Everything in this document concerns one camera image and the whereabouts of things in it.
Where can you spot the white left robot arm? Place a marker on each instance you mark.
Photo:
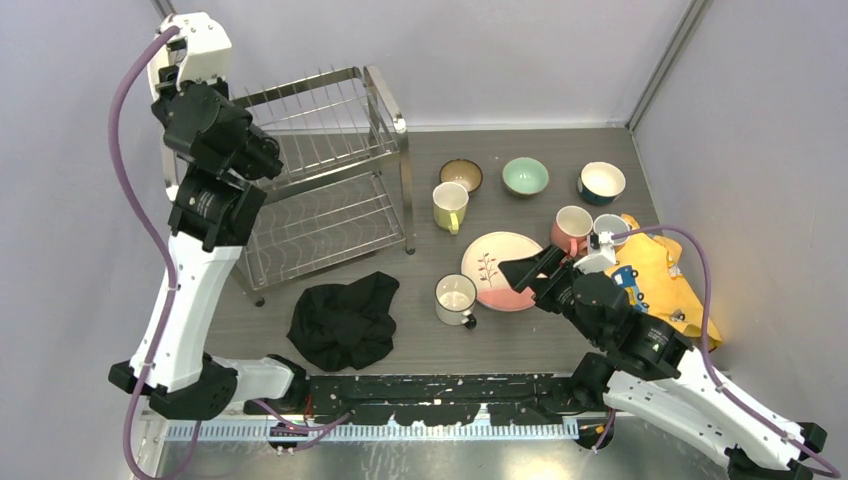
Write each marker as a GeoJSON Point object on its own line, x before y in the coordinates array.
{"type": "Point", "coordinates": [213, 213]}

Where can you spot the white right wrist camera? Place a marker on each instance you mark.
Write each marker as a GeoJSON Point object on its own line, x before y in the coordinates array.
{"type": "Point", "coordinates": [601, 254]}

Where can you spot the white ribbed mug black handle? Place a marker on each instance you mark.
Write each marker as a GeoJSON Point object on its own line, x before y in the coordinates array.
{"type": "Point", "coordinates": [455, 297]}

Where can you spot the brown bowl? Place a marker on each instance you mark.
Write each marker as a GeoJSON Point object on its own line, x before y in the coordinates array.
{"type": "Point", "coordinates": [464, 172]}

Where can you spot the black cloth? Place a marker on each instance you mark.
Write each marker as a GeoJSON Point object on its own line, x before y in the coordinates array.
{"type": "Point", "coordinates": [340, 326]}

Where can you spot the dark blue bowl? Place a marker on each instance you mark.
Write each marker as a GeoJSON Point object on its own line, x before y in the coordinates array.
{"type": "Point", "coordinates": [600, 183]}

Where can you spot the yellow cartoon cloth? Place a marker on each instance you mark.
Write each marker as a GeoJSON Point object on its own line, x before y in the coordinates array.
{"type": "Point", "coordinates": [647, 267]}

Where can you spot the pink and cream plate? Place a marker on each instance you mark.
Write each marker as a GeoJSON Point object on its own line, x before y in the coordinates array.
{"type": "Point", "coordinates": [480, 263]}

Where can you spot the mint green bowl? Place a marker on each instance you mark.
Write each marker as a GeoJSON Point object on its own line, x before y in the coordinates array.
{"type": "Point", "coordinates": [525, 176]}

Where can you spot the light green mug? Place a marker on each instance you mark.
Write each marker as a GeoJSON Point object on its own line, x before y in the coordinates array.
{"type": "Point", "coordinates": [450, 201]}

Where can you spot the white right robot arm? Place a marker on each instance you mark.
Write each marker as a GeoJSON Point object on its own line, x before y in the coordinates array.
{"type": "Point", "coordinates": [645, 367]}

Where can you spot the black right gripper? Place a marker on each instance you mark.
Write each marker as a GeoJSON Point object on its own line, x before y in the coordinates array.
{"type": "Point", "coordinates": [521, 272]}

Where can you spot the metal dish rack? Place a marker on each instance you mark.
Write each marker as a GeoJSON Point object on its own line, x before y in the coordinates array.
{"type": "Point", "coordinates": [346, 186]}

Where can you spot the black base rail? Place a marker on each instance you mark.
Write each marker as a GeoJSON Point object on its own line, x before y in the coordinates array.
{"type": "Point", "coordinates": [434, 400]}

